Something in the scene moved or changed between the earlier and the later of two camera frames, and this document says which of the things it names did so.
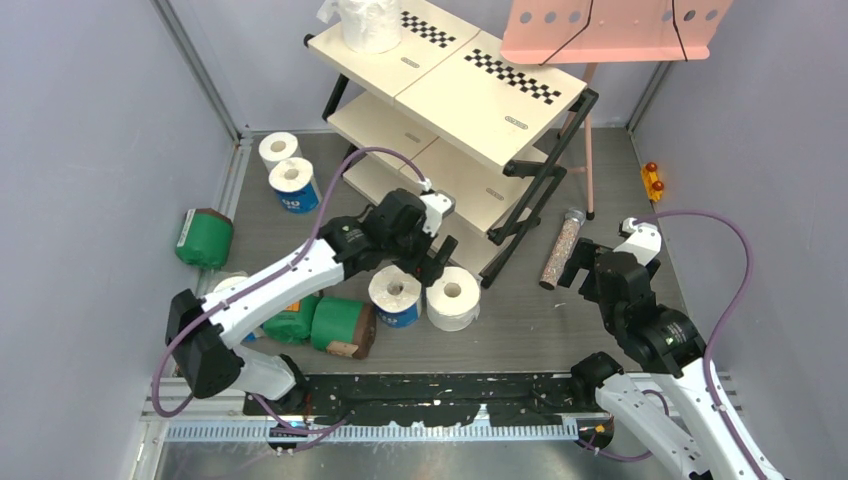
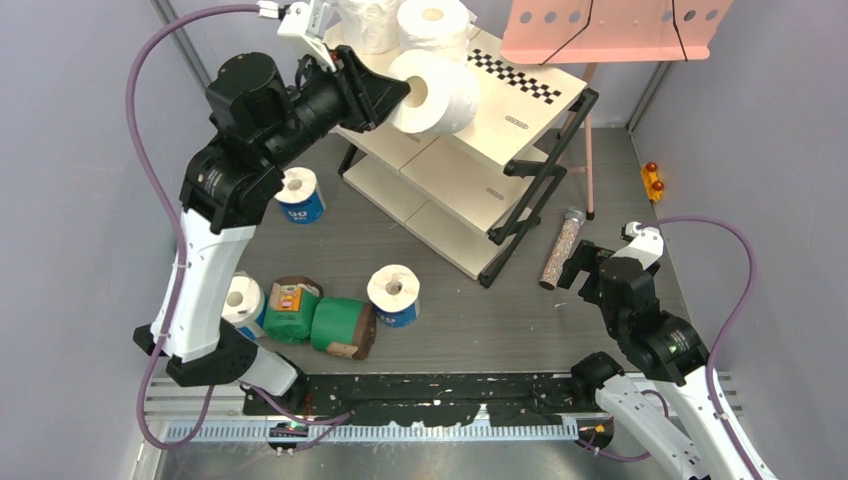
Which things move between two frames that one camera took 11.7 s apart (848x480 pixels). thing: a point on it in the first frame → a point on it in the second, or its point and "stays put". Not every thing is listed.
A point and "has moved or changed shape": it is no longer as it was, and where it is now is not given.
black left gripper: [422, 265] → [371, 95]
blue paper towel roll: [396, 296] stays put
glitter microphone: [562, 254] stays put
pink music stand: [587, 32] stays put
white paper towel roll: [453, 299] → [443, 97]
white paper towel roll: [367, 26] stays put
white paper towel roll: [277, 146] has moved or changed shape
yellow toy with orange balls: [653, 186] stays put
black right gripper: [582, 257] stays put
